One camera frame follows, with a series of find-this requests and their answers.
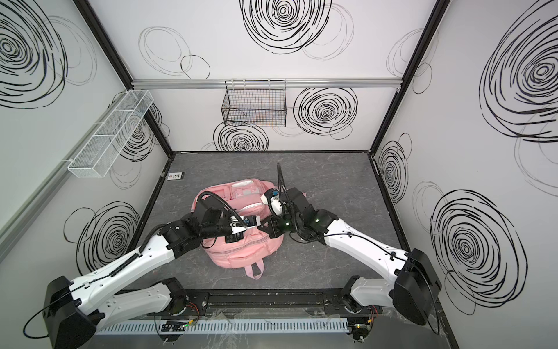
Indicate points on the white mesh wall shelf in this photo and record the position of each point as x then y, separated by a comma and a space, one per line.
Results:
122, 133

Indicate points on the aluminium wall rail left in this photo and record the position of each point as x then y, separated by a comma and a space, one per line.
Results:
14, 229

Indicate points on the grey slotted cable duct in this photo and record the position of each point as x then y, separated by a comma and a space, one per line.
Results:
231, 326

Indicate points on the black wire basket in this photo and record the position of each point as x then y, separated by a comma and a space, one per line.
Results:
265, 107

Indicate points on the aluminium wall rail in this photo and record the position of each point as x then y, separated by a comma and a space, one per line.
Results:
14, 229
188, 84

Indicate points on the pink student backpack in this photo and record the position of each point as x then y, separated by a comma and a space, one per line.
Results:
246, 250

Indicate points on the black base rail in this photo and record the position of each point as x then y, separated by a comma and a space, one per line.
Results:
261, 299

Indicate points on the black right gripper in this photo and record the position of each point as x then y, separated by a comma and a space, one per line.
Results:
283, 203

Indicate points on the black frame post right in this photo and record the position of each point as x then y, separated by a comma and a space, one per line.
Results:
423, 44

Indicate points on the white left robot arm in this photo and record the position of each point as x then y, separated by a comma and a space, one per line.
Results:
73, 311

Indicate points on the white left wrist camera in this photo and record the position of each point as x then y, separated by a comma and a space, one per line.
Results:
241, 224

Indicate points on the aluminium wall rail back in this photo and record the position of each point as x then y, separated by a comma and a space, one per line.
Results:
188, 84

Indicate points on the black aluminium frame post left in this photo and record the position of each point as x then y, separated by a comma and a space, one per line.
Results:
88, 14

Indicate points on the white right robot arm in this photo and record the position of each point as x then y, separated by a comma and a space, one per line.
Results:
408, 282

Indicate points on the clear lead refill box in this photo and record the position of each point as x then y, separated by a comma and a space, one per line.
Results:
175, 176

